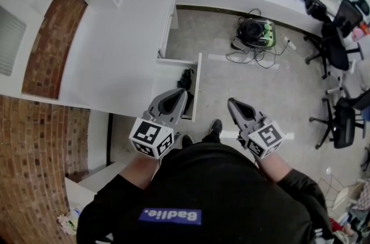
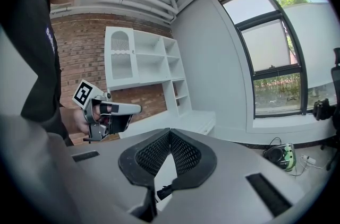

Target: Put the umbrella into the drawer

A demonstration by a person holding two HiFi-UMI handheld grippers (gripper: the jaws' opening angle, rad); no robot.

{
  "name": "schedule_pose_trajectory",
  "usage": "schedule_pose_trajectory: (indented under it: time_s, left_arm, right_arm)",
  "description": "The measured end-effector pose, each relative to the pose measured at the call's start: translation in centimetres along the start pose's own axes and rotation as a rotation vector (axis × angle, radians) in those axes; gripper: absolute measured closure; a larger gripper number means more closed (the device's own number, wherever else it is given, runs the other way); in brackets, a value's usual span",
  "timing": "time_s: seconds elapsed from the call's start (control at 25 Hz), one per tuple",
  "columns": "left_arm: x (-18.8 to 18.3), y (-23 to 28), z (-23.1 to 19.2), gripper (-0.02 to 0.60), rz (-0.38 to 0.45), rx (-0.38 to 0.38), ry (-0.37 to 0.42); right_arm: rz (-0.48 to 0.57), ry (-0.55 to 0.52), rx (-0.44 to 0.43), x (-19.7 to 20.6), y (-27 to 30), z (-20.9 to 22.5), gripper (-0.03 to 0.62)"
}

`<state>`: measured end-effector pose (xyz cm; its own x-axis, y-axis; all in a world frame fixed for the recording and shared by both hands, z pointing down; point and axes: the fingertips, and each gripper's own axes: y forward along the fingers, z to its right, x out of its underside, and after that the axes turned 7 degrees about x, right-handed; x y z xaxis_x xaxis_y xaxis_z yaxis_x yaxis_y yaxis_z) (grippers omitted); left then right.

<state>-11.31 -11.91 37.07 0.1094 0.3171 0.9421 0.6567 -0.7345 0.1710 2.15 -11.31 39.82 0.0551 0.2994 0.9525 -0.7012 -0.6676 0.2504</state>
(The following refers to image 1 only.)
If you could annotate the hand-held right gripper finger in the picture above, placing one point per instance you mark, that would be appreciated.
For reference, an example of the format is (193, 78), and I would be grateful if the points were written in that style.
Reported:
(253, 110)
(234, 117)

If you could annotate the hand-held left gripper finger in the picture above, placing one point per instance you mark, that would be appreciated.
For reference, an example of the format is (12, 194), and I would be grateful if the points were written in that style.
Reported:
(182, 110)
(155, 104)

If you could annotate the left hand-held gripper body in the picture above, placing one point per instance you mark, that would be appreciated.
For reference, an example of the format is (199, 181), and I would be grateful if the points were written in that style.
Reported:
(150, 136)

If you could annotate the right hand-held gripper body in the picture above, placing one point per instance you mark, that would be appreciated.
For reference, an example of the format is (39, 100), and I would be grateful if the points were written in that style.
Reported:
(264, 138)

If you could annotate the black umbrella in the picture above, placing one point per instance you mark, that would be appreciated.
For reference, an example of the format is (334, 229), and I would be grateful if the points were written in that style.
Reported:
(185, 81)

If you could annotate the white drawer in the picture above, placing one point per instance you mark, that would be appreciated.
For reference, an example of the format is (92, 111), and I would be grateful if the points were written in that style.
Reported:
(167, 75)

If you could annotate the person's right forearm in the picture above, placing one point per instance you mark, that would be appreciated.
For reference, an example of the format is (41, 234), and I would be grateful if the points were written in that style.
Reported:
(273, 170)

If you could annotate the person's left forearm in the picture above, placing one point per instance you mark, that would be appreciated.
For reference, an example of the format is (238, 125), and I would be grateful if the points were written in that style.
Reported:
(138, 173)

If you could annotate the white desk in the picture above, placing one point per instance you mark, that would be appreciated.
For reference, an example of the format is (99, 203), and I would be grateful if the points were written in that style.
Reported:
(115, 43)

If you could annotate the person's right black shoe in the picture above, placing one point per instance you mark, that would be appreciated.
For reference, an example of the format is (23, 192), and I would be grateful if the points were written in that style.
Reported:
(215, 127)

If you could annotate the person's black shoe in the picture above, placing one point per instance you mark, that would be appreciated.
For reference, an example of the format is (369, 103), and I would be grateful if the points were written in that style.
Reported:
(215, 127)
(187, 141)

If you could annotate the person's left black shoe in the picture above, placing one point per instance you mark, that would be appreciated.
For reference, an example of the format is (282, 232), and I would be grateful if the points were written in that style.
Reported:
(187, 141)

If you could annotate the person's black trousers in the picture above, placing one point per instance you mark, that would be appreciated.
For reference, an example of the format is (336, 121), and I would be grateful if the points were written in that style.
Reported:
(211, 139)

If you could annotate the person's black shirt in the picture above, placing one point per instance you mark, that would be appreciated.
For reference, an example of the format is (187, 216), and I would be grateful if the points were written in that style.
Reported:
(208, 188)

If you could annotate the white power strip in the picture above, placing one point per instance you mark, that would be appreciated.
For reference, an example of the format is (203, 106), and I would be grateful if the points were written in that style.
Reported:
(289, 42)

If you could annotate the white low cabinet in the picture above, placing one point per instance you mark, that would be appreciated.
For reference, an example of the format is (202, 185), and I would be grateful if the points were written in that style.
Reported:
(84, 188)

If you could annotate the white office chair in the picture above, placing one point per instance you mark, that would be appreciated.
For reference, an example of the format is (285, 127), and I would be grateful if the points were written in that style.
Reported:
(336, 89)

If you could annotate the black mesh office chair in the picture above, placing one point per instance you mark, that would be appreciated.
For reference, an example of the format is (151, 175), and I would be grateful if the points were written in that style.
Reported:
(336, 43)

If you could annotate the cluttered storage pile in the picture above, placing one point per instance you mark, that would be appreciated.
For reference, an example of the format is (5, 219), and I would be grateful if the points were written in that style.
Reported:
(355, 214)

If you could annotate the black bag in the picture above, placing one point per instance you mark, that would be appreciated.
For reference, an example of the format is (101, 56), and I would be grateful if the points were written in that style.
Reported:
(316, 7)

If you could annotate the small potted flowers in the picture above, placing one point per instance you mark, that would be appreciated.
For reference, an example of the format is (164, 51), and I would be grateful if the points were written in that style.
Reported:
(67, 224)

